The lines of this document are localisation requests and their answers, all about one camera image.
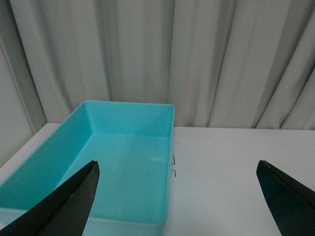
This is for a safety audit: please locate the turquoise plastic bin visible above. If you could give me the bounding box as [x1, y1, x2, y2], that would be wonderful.
[0, 101, 174, 236]

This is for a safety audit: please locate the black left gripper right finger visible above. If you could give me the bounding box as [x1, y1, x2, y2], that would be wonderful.
[256, 160, 315, 236]

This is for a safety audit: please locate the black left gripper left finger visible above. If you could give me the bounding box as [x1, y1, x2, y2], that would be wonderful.
[0, 161, 100, 236]

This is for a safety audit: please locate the white pleated curtain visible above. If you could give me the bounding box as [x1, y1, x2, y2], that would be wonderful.
[0, 0, 315, 164]

